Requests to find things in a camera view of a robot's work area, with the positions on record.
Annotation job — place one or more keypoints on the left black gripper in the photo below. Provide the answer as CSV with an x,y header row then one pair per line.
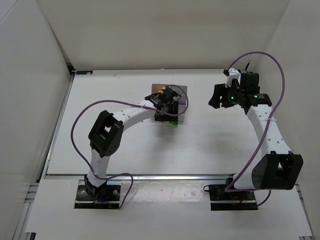
x,y
165,115

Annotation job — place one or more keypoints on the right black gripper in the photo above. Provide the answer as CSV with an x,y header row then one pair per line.
x,y
222,95

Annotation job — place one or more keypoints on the green and lime lego stack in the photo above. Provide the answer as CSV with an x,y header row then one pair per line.
x,y
173,123

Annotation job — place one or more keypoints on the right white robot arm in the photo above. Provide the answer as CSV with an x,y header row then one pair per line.
x,y
279,167

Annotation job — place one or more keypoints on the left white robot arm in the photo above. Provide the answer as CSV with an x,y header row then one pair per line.
x,y
106,134

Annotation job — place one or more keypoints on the left white divided container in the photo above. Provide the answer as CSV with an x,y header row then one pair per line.
x,y
158,91

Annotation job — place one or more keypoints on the white divided container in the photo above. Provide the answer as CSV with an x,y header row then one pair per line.
x,y
158,91
182,90

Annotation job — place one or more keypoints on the right white divided container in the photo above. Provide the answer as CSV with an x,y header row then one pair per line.
x,y
182,90

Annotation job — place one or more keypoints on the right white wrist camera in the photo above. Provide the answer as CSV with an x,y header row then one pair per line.
x,y
231,73

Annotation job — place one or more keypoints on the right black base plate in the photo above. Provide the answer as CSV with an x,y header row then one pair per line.
x,y
220,200

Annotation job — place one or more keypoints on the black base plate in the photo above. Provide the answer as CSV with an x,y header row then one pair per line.
x,y
220,200
108,199

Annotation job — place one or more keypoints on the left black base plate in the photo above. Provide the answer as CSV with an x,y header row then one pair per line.
x,y
108,199

